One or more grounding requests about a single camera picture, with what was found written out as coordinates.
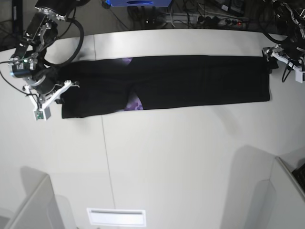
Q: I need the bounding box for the right gripper with bracket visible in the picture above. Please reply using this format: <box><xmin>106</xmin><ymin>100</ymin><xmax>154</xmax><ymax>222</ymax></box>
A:
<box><xmin>24</xmin><ymin>73</ymin><xmax>80</xmax><ymax>109</ymax></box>

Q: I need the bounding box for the left gripper with bracket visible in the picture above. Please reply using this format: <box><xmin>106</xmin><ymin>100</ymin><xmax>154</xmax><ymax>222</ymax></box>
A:
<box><xmin>262</xmin><ymin>45</ymin><xmax>305</xmax><ymax>74</ymax></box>

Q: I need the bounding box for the black T-shirt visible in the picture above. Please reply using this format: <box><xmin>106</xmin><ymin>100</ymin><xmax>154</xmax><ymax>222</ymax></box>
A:
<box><xmin>59</xmin><ymin>55</ymin><xmax>270</xmax><ymax>119</ymax></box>

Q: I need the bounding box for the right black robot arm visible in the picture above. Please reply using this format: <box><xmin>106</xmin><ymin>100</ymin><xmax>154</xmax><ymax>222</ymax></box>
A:
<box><xmin>6</xmin><ymin>0</ymin><xmax>88</xmax><ymax>112</ymax></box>

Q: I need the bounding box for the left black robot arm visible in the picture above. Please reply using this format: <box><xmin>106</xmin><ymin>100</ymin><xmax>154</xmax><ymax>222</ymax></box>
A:
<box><xmin>257</xmin><ymin>0</ymin><xmax>305</xmax><ymax>81</ymax></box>

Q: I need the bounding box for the white power strip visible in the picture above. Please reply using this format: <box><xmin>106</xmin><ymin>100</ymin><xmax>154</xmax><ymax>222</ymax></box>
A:
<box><xmin>161</xmin><ymin>13</ymin><xmax>248</xmax><ymax>28</ymax></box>

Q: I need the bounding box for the blue box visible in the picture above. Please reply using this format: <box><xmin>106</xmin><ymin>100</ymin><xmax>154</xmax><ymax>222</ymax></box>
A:
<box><xmin>105</xmin><ymin>0</ymin><xmax>172</xmax><ymax>7</ymax></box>

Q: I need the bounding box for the black keyboard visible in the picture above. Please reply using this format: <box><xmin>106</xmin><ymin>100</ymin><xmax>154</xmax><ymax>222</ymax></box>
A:
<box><xmin>292</xmin><ymin>165</ymin><xmax>305</xmax><ymax>191</ymax></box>

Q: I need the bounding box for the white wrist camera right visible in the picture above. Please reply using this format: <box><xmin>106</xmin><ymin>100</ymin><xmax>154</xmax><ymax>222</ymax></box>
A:
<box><xmin>33</xmin><ymin>107</ymin><xmax>51</xmax><ymax>121</ymax></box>

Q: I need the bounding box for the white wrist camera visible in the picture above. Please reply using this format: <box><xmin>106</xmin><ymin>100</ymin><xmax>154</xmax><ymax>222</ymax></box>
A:
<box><xmin>33</xmin><ymin>107</ymin><xmax>51</xmax><ymax>121</ymax></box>
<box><xmin>295</xmin><ymin>71</ymin><xmax>305</xmax><ymax>83</ymax></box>

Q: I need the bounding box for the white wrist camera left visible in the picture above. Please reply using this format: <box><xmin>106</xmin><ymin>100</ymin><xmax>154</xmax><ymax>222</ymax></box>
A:
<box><xmin>295</xmin><ymin>71</ymin><xmax>305</xmax><ymax>83</ymax></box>

